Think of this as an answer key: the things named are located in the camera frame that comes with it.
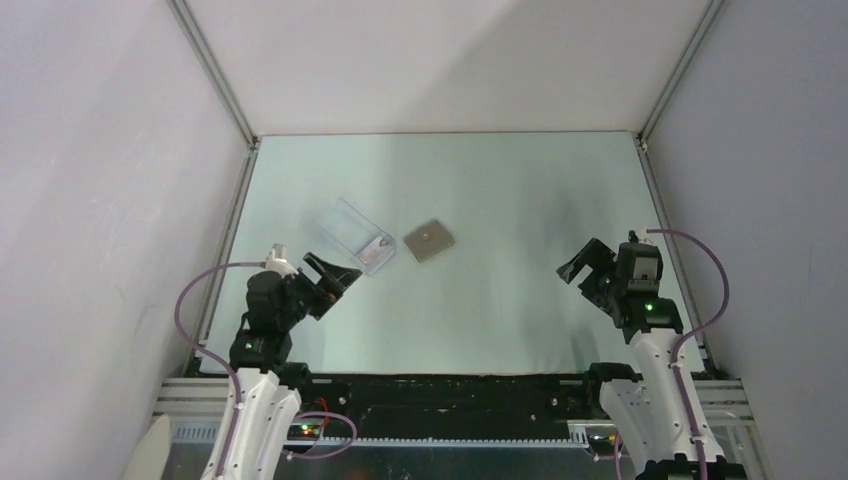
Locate purple cable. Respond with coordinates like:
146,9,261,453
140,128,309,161
174,261,268,480
645,228,731,480

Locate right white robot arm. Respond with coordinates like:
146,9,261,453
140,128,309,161
557,233,747,479

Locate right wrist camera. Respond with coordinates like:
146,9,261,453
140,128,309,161
628,230,663,294

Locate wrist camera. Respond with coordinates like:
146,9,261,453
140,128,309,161
264,243,298,277
628,230,663,294

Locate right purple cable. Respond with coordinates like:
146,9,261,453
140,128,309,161
645,228,731,480

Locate credit card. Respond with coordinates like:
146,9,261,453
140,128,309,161
357,236,392,265

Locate clear plastic card box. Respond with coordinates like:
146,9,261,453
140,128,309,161
316,198,396,276

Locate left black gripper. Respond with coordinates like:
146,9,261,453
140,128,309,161
277,252,360,329

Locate beige chair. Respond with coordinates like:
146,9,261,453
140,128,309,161
122,415,174,480

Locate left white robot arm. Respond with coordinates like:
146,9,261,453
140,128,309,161
202,245,362,479

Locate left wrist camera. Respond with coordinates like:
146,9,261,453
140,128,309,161
264,243,298,277

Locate grey felt card holder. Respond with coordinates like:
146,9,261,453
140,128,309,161
403,219,455,263

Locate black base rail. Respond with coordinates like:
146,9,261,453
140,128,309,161
286,373,609,443

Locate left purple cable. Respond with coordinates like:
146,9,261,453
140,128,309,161
174,261,268,480

